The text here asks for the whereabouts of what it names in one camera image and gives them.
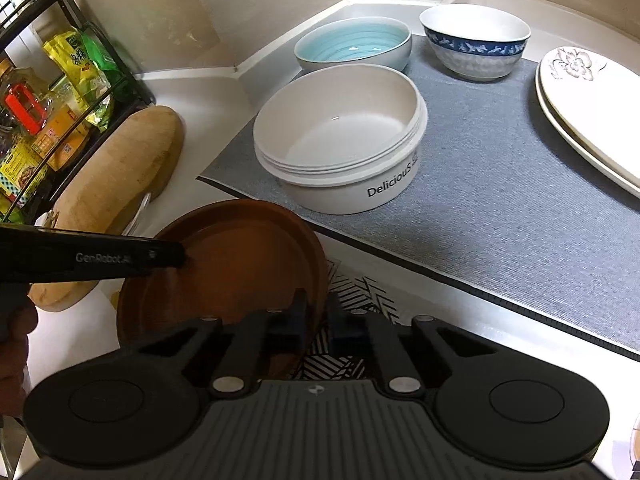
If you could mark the wooden cutting board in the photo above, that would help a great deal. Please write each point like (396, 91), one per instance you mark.
(125, 170)

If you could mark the brown plate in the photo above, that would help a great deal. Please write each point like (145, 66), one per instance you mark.
(240, 260)

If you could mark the green seasoning packet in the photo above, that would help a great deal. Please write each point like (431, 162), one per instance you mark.
(97, 55)

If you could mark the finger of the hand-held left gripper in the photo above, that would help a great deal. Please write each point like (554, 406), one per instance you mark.
(169, 256)

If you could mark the yellow green label jar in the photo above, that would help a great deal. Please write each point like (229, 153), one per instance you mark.
(20, 170)

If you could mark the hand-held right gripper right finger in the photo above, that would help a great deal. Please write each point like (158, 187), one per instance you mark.
(339, 330)

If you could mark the white lettered bowl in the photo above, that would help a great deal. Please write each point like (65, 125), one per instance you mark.
(350, 180)

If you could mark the white floral plate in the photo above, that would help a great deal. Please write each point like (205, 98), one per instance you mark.
(600, 110)

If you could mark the light blue plate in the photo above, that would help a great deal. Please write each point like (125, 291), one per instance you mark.
(350, 42)

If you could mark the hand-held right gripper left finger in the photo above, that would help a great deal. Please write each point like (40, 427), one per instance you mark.
(299, 322)

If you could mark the blue patterned white bowl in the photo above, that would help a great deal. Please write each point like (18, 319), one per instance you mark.
(470, 60)

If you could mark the person's left hand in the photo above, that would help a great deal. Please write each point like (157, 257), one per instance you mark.
(17, 355)

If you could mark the yellow label bottle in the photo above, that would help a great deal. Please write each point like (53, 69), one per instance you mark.
(60, 135)

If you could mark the plain white plate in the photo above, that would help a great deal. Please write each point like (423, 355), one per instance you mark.
(600, 165)

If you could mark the yellow seasoning packet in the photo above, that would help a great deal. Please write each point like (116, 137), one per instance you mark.
(70, 60)

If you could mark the black and white patterned mat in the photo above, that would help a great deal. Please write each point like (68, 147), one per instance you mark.
(360, 290)

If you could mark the grey mat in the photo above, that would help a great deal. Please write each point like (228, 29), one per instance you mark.
(475, 185)

